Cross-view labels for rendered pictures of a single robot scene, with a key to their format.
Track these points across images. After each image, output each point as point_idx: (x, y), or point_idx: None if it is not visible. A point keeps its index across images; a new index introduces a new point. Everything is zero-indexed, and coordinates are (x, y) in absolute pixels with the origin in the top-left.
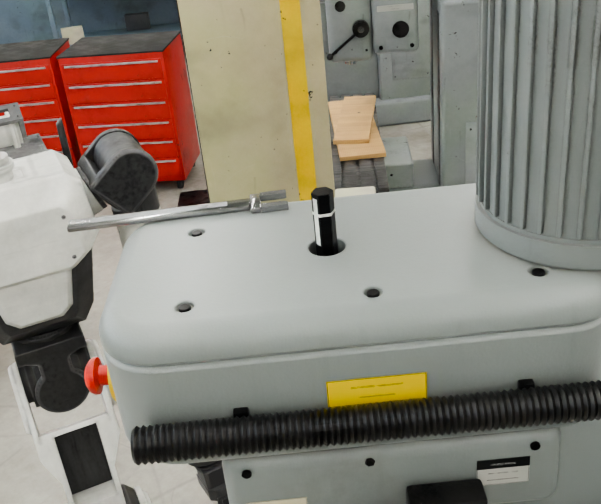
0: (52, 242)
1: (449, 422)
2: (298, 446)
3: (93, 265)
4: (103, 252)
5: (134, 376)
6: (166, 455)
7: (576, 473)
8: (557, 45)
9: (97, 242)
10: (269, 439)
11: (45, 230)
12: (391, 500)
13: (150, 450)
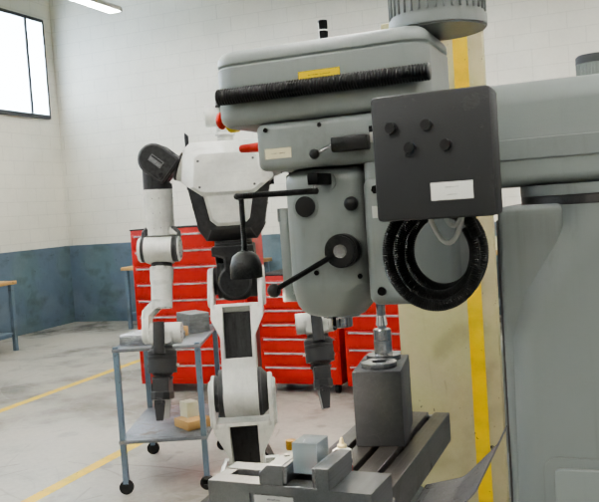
0: (243, 171)
1: (341, 78)
2: (279, 91)
3: (331, 433)
4: (343, 427)
5: (224, 71)
6: (227, 96)
7: None
8: None
9: (341, 421)
10: (267, 88)
11: (241, 163)
12: (330, 150)
13: (221, 93)
